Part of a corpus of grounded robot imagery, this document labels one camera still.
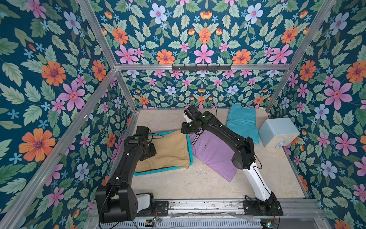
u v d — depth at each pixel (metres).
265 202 0.63
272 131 0.86
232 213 0.73
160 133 0.77
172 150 0.88
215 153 0.92
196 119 0.70
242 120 1.10
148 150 0.73
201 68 0.93
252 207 0.74
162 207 0.73
